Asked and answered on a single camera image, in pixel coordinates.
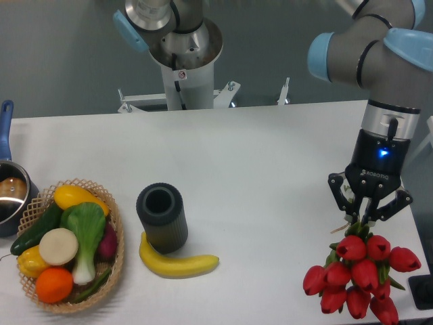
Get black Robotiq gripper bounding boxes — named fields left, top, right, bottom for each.
left=327, top=129, right=413, bottom=226

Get red tulip bouquet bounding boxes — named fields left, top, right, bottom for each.
left=302, top=221, right=421, bottom=324

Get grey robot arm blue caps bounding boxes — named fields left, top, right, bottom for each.
left=113, top=1, right=432, bottom=225

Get dark grey ribbed vase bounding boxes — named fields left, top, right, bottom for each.
left=136, top=183, right=189, bottom=255

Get black device at table edge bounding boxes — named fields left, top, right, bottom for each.
left=408, top=275, right=432, bottom=310

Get yellow banana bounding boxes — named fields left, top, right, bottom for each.
left=139, top=232, right=220, bottom=279

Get purple sweet potato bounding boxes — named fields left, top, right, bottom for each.
left=97, top=223, right=118, bottom=260

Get green bean pod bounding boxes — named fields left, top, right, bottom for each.
left=71, top=269, right=112, bottom=304

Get green bok choy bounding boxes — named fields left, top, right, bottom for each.
left=60, top=202, right=106, bottom=285

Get yellow squash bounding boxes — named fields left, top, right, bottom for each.
left=53, top=185, right=110, bottom=217

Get green cucumber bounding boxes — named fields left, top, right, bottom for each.
left=10, top=203, right=63, bottom=256

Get woven wicker basket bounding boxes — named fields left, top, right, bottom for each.
left=18, top=179, right=124, bottom=313

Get orange fruit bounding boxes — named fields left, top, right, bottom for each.
left=35, top=267, right=74, bottom=303

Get yellow bell pepper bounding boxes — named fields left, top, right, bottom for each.
left=17, top=245, right=51, bottom=278

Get white frame right edge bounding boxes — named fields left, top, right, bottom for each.
left=403, top=116, right=433, bottom=169

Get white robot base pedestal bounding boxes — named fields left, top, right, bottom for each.
left=118, top=61, right=241, bottom=113

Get blue handled saucepan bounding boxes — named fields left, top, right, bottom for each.
left=1, top=100, right=39, bottom=238

